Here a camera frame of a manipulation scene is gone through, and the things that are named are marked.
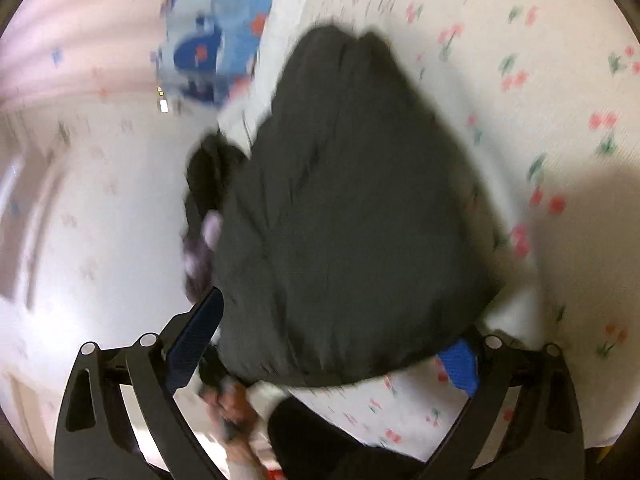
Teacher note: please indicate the dark puffer jacket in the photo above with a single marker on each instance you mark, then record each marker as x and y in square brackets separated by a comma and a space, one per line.
[350, 210]

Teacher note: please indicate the person's left hand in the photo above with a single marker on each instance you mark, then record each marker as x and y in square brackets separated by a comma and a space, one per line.
[231, 404]

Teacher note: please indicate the pink printed curtain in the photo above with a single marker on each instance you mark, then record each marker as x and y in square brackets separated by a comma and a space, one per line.
[75, 25]

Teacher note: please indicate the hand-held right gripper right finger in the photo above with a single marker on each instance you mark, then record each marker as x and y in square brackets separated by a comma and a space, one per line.
[462, 365]

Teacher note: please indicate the cherry print bed sheet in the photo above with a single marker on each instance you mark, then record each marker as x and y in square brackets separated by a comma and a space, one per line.
[550, 110]

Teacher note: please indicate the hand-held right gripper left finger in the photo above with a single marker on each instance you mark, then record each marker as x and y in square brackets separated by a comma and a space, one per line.
[195, 340]

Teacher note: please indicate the blue whale printed blanket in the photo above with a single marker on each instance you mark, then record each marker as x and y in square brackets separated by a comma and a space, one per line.
[200, 50]

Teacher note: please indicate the lavender fleece cloth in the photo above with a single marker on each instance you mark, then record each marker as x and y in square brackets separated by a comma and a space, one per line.
[200, 255]

